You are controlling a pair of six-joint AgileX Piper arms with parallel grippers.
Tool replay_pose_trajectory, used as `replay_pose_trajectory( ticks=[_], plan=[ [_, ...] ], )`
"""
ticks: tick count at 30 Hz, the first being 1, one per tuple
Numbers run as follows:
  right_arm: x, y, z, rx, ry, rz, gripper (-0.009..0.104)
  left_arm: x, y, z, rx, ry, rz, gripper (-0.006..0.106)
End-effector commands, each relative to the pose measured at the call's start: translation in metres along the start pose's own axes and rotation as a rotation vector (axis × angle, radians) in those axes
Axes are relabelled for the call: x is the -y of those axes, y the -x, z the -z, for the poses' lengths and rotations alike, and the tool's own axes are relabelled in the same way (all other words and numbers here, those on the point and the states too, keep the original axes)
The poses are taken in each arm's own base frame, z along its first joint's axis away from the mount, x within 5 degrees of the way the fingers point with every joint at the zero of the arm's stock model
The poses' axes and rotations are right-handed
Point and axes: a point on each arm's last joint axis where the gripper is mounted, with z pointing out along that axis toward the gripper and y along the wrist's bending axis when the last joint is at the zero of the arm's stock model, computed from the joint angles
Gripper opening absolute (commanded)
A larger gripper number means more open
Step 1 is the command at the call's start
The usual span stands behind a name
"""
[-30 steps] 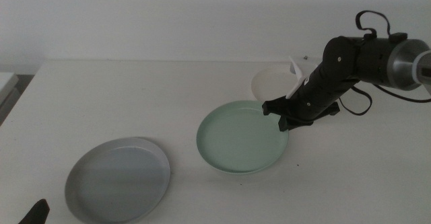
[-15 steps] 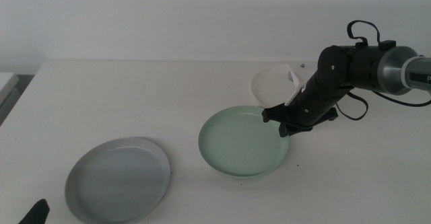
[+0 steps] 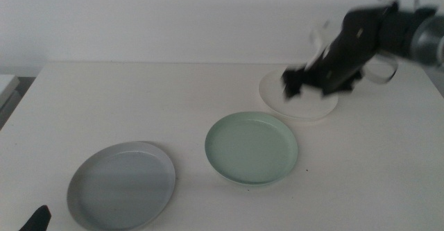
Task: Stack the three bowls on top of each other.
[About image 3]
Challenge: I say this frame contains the pale green shallow bowl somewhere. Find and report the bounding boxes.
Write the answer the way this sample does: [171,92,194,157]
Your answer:
[204,111,299,187]

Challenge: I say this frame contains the white shallow bowl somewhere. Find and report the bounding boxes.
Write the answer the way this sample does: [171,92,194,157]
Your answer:
[258,67,339,122]

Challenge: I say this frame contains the grey shallow bowl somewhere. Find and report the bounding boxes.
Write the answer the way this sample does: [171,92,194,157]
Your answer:
[67,140,177,231]

